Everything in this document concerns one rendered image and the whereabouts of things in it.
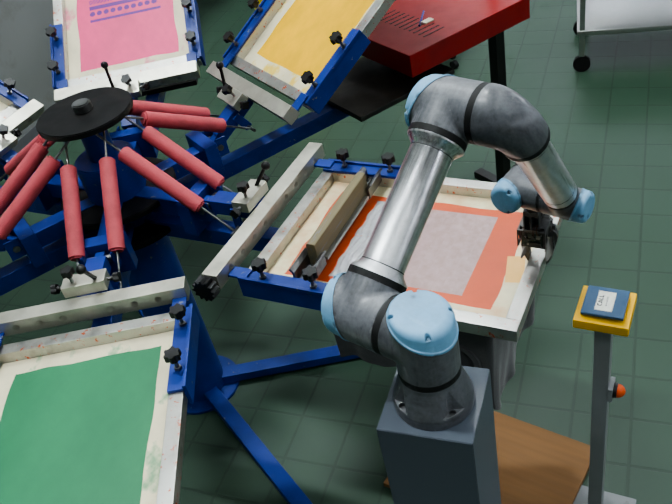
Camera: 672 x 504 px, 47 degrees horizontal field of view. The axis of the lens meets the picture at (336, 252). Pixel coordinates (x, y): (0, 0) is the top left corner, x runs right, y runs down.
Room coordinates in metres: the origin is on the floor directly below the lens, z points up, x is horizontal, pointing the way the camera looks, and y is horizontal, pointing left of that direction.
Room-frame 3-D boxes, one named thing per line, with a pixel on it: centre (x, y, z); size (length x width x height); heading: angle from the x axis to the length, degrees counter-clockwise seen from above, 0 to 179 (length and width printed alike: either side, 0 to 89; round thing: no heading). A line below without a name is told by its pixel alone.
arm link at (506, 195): (1.42, -0.45, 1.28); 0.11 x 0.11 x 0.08; 43
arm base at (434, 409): (0.95, -0.12, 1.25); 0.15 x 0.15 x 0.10
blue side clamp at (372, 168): (2.09, -0.16, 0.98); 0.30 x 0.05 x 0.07; 57
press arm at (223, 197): (2.03, 0.26, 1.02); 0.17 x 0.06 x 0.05; 57
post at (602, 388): (1.31, -0.61, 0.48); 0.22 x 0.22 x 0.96; 57
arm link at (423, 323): (0.96, -0.11, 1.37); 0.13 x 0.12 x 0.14; 43
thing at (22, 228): (2.30, 0.67, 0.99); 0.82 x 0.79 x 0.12; 57
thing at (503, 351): (1.56, -0.45, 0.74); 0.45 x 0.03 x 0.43; 147
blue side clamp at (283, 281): (1.62, 0.15, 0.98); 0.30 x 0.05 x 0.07; 57
